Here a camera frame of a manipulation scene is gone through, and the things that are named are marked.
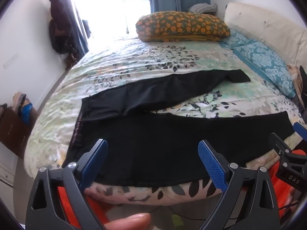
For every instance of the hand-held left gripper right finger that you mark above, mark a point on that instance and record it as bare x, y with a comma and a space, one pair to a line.
212, 166

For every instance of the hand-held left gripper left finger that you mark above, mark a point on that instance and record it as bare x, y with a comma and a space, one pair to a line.
94, 165

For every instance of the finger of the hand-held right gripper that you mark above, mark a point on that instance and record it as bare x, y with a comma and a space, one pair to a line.
301, 130
279, 145

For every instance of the black pants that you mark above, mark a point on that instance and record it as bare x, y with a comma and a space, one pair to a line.
156, 153

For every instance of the person's left hand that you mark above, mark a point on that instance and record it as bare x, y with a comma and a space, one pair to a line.
130, 222

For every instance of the orange fleece garment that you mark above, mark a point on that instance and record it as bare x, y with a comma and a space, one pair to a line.
284, 196

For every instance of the dark cloth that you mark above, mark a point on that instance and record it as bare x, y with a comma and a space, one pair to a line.
303, 86

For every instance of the beige cloth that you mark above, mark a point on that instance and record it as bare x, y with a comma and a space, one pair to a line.
293, 76

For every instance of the green floor object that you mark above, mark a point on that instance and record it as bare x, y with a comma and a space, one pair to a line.
176, 220

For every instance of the teal floral pillow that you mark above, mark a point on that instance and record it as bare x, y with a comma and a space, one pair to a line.
236, 40
266, 62

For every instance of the brown wooden cabinet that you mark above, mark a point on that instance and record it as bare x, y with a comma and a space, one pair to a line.
14, 134

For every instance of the pile of clothes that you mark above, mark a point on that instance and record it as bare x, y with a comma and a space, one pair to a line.
25, 111

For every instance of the leaf print bed blanket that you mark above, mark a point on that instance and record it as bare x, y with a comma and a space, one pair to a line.
120, 60

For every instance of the cream padded headboard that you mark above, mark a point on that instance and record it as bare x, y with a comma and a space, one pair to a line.
263, 19

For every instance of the dark blue curtain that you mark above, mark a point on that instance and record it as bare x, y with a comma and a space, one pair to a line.
76, 33

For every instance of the dark hanging clothes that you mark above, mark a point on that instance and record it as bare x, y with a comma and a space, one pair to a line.
58, 26

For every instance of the orange flower print pillow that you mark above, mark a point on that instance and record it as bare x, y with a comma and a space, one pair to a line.
182, 25

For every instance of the grey knitted cloth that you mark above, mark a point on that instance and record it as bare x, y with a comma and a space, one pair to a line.
202, 8

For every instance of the white wall switch plate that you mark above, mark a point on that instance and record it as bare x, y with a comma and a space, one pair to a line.
10, 61

